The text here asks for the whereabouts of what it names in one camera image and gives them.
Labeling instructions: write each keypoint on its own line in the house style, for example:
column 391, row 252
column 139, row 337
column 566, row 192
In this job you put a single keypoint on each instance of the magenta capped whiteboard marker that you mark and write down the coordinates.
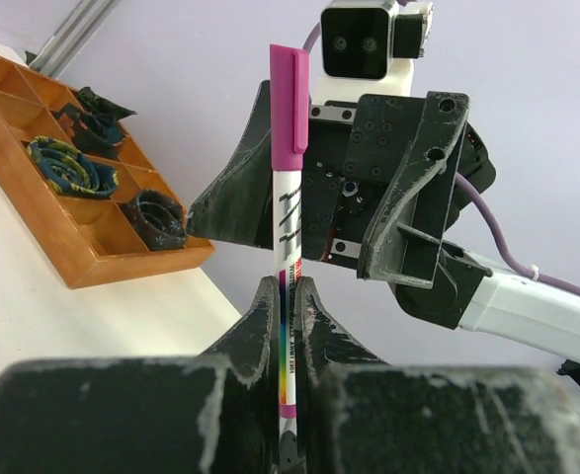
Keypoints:
column 290, row 107

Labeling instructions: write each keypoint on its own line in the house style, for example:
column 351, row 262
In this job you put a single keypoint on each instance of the blue yellow rolled tie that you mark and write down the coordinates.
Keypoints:
column 69, row 172

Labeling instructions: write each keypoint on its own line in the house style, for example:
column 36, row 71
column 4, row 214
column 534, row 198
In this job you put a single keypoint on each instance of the orange wooden divider tray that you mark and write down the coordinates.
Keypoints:
column 89, row 241

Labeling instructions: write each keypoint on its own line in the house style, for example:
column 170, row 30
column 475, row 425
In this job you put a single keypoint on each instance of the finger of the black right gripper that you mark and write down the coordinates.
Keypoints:
column 236, row 206
column 403, row 241

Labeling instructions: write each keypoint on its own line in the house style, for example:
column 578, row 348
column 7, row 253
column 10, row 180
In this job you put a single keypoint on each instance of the dark floral rolled tie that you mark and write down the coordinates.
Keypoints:
column 157, row 219

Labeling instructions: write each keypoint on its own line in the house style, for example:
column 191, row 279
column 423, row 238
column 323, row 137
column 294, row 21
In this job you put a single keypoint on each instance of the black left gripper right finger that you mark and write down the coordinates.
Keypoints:
column 359, row 414

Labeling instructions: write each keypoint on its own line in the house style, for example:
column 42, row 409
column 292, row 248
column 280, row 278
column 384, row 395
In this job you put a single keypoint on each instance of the aluminium frame post right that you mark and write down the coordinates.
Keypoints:
column 74, row 32

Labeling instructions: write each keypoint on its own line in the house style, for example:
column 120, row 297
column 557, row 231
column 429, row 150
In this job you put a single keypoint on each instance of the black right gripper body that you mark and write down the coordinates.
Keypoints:
column 360, row 152

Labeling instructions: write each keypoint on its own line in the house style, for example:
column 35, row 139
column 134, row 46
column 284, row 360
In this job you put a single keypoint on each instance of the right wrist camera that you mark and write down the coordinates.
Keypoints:
column 369, row 47

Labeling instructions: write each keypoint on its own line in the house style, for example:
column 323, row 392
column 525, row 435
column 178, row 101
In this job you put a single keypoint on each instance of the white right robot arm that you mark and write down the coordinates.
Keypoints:
column 480, row 287

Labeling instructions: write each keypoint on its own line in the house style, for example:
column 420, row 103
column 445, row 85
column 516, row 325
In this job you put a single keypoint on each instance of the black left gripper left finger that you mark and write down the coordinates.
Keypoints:
column 216, row 412

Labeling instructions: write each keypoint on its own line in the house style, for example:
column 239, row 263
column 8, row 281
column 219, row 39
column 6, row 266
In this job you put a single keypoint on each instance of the dark rolled tie top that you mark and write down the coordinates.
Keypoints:
column 97, row 105

